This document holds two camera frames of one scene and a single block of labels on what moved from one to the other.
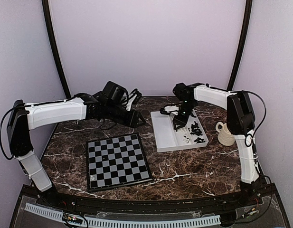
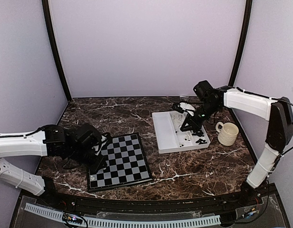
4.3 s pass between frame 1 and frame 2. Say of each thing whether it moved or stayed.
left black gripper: moved
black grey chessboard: stayed
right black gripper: moved
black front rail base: stayed
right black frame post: stayed
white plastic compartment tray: stayed
